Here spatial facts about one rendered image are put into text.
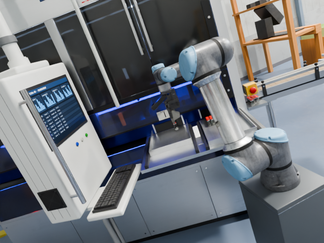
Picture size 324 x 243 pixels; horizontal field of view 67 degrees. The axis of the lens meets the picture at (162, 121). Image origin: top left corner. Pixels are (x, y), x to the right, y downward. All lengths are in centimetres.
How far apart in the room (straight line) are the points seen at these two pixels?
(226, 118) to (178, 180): 101
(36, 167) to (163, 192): 96
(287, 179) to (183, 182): 94
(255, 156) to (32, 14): 144
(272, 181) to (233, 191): 91
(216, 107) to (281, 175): 37
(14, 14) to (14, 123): 77
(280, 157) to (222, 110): 29
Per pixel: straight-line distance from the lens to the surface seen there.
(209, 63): 91
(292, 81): 189
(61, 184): 129
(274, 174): 107
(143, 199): 194
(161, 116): 163
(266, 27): 513
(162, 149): 143
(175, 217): 204
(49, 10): 170
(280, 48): 657
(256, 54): 615
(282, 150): 102
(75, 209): 135
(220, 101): 91
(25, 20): 176
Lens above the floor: 148
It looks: 18 degrees down
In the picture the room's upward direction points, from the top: 20 degrees counter-clockwise
